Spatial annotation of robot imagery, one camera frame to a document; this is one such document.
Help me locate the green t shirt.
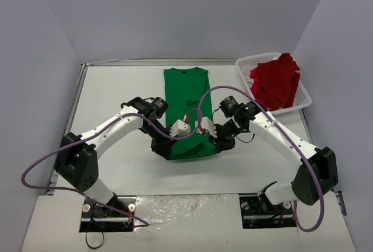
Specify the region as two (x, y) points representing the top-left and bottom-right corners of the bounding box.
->
(163, 67), (217, 160)

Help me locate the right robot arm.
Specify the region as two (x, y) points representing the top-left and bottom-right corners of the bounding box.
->
(209, 96), (339, 213)

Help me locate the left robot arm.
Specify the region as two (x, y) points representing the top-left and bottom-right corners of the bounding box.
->
(54, 97), (175, 216)

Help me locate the red t shirt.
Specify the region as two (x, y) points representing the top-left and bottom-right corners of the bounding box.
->
(249, 53), (300, 111)

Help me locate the white plastic basket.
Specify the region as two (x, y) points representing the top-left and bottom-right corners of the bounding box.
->
(235, 52), (312, 115)

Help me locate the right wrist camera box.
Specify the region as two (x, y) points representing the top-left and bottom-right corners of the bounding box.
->
(195, 117), (217, 138)

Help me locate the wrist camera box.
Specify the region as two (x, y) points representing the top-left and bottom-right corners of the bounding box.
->
(195, 117), (217, 138)
(169, 120), (191, 137)

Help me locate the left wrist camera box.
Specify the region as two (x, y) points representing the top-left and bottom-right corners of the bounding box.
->
(169, 120), (191, 137)

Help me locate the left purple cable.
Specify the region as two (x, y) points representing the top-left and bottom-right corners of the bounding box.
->
(20, 108), (205, 229)

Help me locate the purple cable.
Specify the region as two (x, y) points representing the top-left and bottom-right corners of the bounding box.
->
(20, 108), (205, 229)
(197, 85), (325, 232)

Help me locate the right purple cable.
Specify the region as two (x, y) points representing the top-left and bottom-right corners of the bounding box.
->
(197, 85), (325, 232)

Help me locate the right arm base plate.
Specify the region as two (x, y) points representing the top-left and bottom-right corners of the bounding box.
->
(239, 194), (297, 229)

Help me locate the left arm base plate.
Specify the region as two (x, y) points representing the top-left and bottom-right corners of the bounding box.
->
(79, 198), (134, 233)

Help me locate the thin black cable loop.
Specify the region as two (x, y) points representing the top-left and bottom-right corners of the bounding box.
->
(85, 213), (105, 249)

